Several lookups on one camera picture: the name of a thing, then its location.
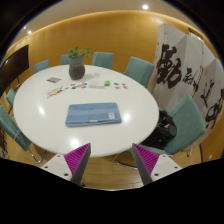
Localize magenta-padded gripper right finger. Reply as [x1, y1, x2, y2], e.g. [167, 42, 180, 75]
[130, 143, 183, 186]

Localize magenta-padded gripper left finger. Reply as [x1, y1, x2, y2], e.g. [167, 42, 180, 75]
[40, 143, 92, 186]

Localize blue towel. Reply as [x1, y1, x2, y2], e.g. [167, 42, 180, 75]
[64, 102, 123, 128]

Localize black bag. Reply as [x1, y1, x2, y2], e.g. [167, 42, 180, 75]
[141, 109, 178, 150]

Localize group of teal chairs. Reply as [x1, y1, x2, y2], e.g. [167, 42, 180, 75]
[0, 51, 208, 168]

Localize colourful sticker sheet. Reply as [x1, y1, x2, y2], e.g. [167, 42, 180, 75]
[46, 85, 64, 99]

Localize white flat box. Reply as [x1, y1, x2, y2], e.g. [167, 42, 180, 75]
[87, 80, 106, 90]

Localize grey card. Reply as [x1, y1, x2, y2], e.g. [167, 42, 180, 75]
[46, 76, 63, 84]

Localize potted plant in grey pot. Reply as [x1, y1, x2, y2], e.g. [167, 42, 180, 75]
[67, 46, 93, 81]

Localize white calligraphy folding screen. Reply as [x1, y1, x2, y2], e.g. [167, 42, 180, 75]
[148, 22, 224, 148]

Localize ceiling spot lights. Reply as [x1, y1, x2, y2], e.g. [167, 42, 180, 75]
[23, 3, 151, 36]

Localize black wall screen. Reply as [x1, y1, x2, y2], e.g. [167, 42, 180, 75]
[0, 44, 30, 98]

